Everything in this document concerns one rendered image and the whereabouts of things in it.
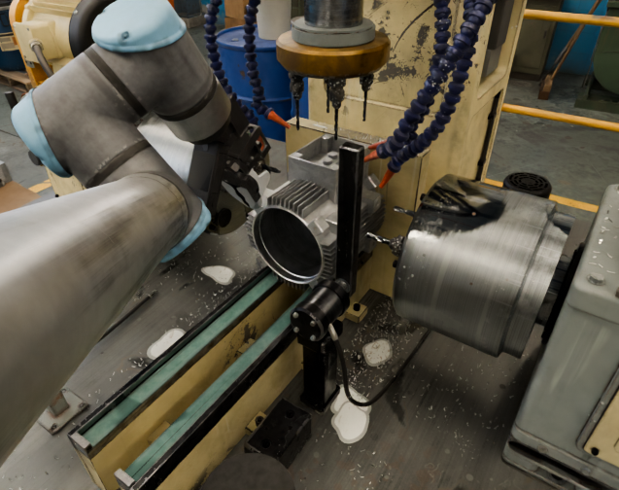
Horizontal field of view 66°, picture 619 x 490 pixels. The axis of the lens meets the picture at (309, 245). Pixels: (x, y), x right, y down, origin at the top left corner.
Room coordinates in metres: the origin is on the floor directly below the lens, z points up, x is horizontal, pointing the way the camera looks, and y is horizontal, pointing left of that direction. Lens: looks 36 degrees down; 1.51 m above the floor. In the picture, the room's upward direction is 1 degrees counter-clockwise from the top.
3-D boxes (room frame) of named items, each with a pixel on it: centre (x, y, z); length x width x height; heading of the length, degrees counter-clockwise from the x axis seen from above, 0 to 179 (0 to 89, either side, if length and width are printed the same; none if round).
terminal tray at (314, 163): (0.79, -0.04, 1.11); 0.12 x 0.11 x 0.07; 145
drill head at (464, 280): (0.57, -0.29, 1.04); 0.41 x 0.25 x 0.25; 55
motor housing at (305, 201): (0.75, -0.02, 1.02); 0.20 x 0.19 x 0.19; 145
